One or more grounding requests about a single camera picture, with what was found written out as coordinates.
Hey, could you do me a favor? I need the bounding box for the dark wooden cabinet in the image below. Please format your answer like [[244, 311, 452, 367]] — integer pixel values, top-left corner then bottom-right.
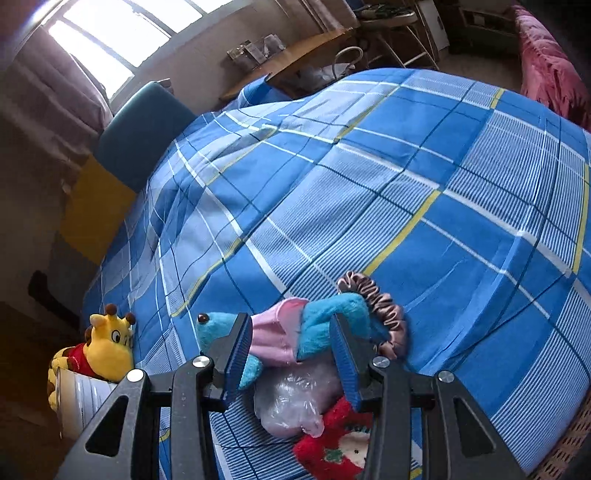
[[457, 0, 518, 47]]

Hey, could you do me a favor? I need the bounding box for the wooden desk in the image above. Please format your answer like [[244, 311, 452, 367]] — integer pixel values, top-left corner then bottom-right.
[[219, 27, 358, 104]]

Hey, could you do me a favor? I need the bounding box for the stool with items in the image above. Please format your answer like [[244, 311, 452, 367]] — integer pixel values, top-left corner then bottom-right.
[[360, 9, 439, 70]]

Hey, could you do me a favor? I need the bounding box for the blue plush toy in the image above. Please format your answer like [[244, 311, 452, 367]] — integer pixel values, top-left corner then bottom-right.
[[195, 293, 393, 393]]

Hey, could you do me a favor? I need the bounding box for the blue plaid bedsheet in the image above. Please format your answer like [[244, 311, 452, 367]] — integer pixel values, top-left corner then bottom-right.
[[83, 67, 591, 480]]

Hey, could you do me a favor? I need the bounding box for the pink blanket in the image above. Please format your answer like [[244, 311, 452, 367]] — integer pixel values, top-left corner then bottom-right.
[[512, 4, 591, 132]]

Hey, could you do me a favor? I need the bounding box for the clear plastic bag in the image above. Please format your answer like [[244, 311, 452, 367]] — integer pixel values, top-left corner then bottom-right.
[[253, 357, 345, 439]]

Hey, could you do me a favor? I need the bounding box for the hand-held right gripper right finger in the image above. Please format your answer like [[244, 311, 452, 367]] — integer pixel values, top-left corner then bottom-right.
[[329, 313, 527, 480]]

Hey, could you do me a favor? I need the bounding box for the red plush toy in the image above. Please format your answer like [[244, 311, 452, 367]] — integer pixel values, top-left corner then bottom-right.
[[293, 396, 377, 480]]

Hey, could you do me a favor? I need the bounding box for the window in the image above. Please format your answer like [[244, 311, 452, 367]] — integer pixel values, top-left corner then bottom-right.
[[46, 0, 236, 100]]

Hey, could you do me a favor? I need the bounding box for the blue and yellow headboard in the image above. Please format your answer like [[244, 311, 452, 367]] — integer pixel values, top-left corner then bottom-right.
[[48, 80, 197, 278]]

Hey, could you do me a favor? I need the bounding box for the white handled bag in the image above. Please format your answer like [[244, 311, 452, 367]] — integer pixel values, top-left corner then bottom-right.
[[300, 46, 365, 86]]

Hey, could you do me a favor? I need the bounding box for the pinkish curtain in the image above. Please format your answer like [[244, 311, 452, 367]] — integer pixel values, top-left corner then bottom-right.
[[4, 51, 114, 160]]

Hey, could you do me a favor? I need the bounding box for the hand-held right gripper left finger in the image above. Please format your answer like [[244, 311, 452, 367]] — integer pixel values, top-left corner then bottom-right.
[[55, 313, 254, 480]]

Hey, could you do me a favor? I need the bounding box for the yellow giraffe plush toy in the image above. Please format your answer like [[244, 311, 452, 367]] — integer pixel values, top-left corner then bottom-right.
[[46, 304, 137, 414]]

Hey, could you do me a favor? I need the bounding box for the clear acrylic organizer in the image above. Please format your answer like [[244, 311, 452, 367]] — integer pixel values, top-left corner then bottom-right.
[[228, 34, 284, 63]]

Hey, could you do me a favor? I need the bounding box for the beige curtain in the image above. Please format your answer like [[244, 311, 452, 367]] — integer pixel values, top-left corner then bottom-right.
[[286, 0, 365, 35]]

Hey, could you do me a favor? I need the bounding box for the brown satin scrunchie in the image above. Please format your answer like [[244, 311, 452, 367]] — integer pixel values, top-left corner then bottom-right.
[[336, 271, 409, 361]]

